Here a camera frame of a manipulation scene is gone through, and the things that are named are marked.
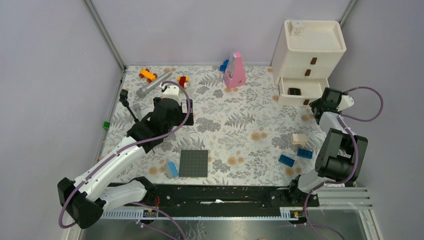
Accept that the cream lego brick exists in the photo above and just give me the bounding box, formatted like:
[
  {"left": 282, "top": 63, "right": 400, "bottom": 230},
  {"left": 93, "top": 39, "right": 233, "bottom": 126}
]
[{"left": 290, "top": 133, "right": 308, "bottom": 145}]

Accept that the green clip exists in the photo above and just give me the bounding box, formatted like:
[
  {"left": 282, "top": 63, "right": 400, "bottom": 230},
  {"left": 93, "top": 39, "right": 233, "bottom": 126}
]
[{"left": 102, "top": 121, "right": 110, "bottom": 130}]

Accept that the grey microphone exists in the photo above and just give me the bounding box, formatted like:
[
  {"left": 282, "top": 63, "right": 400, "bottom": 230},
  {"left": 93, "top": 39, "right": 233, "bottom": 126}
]
[{"left": 136, "top": 71, "right": 172, "bottom": 99}]

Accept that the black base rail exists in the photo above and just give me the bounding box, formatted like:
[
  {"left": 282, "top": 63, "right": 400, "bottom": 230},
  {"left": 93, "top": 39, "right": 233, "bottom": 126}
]
[{"left": 124, "top": 182, "right": 321, "bottom": 219}]

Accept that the blue lego brick right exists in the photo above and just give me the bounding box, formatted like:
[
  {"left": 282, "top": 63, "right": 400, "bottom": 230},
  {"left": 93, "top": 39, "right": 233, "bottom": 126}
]
[{"left": 296, "top": 148, "right": 313, "bottom": 159}]

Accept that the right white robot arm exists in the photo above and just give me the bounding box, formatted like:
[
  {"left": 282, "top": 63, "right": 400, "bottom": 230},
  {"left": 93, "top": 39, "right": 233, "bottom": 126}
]
[{"left": 285, "top": 87, "right": 368, "bottom": 206}]

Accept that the red yellow toy figure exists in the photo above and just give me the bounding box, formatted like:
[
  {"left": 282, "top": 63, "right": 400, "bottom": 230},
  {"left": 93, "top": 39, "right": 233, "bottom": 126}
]
[{"left": 177, "top": 76, "right": 190, "bottom": 89}]

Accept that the black square compact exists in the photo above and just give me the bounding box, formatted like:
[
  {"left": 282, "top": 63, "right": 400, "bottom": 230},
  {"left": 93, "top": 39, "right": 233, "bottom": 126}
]
[{"left": 287, "top": 87, "right": 302, "bottom": 96}]

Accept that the blue toy brick back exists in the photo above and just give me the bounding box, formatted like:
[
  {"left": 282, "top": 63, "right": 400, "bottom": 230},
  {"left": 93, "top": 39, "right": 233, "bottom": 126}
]
[{"left": 219, "top": 59, "right": 229, "bottom": 72}]

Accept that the orange toy car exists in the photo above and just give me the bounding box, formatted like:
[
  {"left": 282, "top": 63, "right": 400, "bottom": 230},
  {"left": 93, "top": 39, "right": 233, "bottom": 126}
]
[{"left": 139, "top": 68, "right": 158, "bottom": 83}]

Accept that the cream three-drawer organizer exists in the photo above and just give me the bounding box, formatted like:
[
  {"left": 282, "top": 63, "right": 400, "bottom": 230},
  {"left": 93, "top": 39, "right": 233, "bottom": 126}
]
[{"left": 271, "top": 19, "right": 347, "bottom": 107}]

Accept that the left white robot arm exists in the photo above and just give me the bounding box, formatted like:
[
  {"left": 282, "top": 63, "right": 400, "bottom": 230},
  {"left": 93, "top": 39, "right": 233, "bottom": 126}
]
[{"left": 57, "top": 80, "right": 194, "bottom": 229}]

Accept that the white cosmetic box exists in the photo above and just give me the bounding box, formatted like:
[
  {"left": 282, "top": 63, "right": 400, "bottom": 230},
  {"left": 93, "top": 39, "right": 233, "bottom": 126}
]
[{"left": 288, "top": 20, "right": 305, "bottom": 36}]

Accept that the blue lego brick left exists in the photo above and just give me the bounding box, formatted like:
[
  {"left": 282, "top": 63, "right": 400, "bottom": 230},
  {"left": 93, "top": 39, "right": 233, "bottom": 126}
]
[{"left": 278, "top": 154, "right": 295, "bottom": 168}]

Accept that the black mini tripod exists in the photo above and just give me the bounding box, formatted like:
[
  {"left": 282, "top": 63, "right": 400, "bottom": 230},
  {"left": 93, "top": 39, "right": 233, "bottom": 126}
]
[{"left": 119, "top": 89, "right": 140, "bottom": 123}]

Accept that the grey lego baseplate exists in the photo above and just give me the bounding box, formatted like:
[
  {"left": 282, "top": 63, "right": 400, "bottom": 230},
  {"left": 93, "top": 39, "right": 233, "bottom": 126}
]
[{"left": 178, "top": 150, "right": 209, "bottom": 178}]

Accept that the blue grey lego brick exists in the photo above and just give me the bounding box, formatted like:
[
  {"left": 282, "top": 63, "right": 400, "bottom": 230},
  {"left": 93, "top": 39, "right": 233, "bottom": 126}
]
[{"left": 164, "top": 161, "right": 179, "bottom": 179}]

